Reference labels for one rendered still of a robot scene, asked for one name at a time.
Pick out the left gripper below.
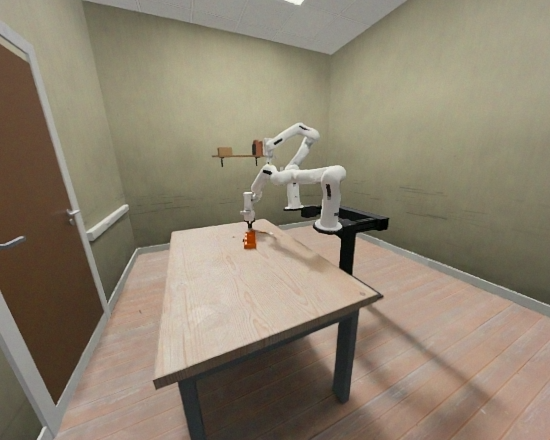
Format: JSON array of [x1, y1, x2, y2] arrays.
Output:
[[244, 209, 256, 228]]

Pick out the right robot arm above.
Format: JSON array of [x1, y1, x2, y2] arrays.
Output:
[[264, 123, 320, 209]]

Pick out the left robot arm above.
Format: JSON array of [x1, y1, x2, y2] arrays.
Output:
[[240, 164, 346, 231]]

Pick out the orange rack of three bins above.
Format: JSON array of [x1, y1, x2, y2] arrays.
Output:
[[244, 232, 256, 249]]

